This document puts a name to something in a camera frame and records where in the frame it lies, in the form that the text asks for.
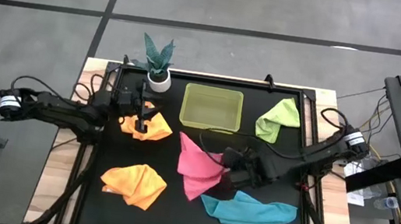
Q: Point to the white paper sheet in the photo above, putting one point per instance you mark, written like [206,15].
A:
[355,199]

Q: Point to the snake plant in white pot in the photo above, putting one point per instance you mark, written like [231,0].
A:
[159,82]

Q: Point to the black desk crossbar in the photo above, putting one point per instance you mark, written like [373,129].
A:
[372,176]

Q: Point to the blue microfiber towel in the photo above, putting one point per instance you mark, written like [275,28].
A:
[249,211]

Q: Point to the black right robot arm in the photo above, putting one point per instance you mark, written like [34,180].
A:
[296,158]

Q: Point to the clear plastic bag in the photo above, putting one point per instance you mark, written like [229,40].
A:
[353,169]

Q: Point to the small red clip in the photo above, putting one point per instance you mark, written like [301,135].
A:
[304,187]

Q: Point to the green microfiber towel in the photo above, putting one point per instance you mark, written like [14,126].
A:
[273,126]

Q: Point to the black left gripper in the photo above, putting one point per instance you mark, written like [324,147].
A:
[141,126]

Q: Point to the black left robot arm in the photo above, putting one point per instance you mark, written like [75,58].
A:
[59,110]

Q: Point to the pink microfiber towel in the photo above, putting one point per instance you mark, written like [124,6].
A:
[197,162]

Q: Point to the black metal table frame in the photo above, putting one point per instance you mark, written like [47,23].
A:
[309,96]

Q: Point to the black frame clamp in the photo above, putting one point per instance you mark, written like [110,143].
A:
[269,81]
[126,60]

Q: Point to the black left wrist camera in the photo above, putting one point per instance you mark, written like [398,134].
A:
[131,96]

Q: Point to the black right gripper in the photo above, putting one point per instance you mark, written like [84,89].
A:
[253,172]

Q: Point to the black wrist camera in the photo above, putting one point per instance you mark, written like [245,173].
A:
[131,96]
[233,158]

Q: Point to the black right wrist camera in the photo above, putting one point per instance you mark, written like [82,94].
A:
[233,158]

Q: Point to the yellow translucent plastic bin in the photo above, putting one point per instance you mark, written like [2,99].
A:
[211,107]

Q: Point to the orange microfiber towel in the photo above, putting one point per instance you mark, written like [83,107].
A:
[135,185]
[160,130]

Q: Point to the clear plastic bottle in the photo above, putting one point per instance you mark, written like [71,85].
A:
[388,203]

